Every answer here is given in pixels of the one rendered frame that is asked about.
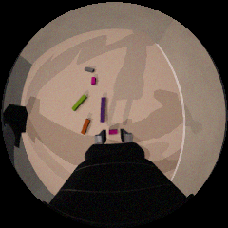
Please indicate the purple rod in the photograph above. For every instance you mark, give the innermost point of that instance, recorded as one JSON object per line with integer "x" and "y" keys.
{"x": 102, "y": 119}

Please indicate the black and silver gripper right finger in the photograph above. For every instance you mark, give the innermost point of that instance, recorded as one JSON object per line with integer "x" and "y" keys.
{"x": 126, "y": 137}

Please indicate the orange rod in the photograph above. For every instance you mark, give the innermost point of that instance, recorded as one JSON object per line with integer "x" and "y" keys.
{"x": 86, "y": 124}

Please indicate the grey rod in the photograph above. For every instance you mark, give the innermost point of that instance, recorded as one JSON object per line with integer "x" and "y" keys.
{"x": 89, "y": 69}

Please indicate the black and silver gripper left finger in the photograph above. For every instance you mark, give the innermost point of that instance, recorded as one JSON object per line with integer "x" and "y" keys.
{"x": 101, "y": 138}

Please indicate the lime green rod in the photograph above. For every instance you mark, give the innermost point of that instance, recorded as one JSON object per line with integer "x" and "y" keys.
{"x": 82, "y": 99}

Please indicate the small magenta block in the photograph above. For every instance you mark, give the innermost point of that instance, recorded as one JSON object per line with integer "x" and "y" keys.
{"x": 113, "y": 131}
{"x": 93, "y": 80}

